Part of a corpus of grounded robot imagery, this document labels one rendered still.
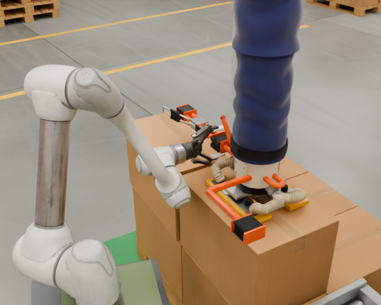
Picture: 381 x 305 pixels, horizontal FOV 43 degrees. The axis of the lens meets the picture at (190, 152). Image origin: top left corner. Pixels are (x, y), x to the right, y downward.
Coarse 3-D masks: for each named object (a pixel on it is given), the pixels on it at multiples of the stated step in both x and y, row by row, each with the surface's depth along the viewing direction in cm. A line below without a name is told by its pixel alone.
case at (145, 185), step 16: (144, 128) 261; (160, 128) 261; (176, 128) 260; (128, 144) 272; (160, 144) 246; (208, 144) 245; (128, 160) 279; (144, 176) 261; (144, 192) 268; (160, 208) 251; (176, 224) 237; (176, 240) 242
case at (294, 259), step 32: (192, 192) 211; (192, 224) 220; (224, 224) 192; (288, 224) 190; (320, 224) 190; (192, 256) 231; (224, 256) 200; (256, 256) 176; (288, 256) 185; (320, 256) 197; (224, 288) 208; (256, 288) 184; (288, 288) 195; (320, 288) 208
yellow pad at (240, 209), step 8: (224, 176) 213; (208, 184) 209; (216, 184) 207; (216, 192) 204; (224, 192) 201; (224, 200) 199; (232, 200) 197; (240, 200) 197; (248, 200) 192; (232, 208) 195; (240, 208) 193; (248, 208) 192; (240, 216) 191; (256, 216) 188; (264, 216) 188
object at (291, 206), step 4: (280, 188) 204; (284, 188) 200; (288, 188) 204; (292, 188) 204; (284, 192) 201; (304, 200) 197; (308, 200) 197; (288, 204) 195; (292, 204) 195; (296, 204) 195; (300, 204) 195; (304, 204) 197; (288, 208) 194; (292, 208) 194
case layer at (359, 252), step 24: (288, 168) 300; (312, 192) 277; (336, 192) 277; (144, 216) 279; (336, 216) 258; (360, 216) 258; (144, 240) 292; (168, 240) 254; (336, 240) 242; (360, 240) 242; (168, 264) 264; (192, 264) 233; (336, 264) 227; (360, 264) 227; (192, 288) 241; (216, 288) 215; (336, 288) 214
